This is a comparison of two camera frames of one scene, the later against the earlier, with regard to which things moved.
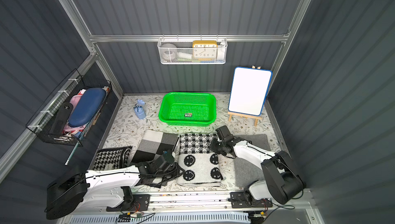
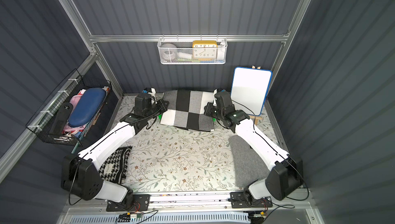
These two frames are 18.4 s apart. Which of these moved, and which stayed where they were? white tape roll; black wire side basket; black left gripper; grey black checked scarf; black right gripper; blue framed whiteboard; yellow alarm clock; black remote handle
Moved: black left gripper; black right gripper; grey black checked scarf
Stayed: yellow alarm clock; black wire side basket; white tape roll; blue framed whiteboard; black remote handle
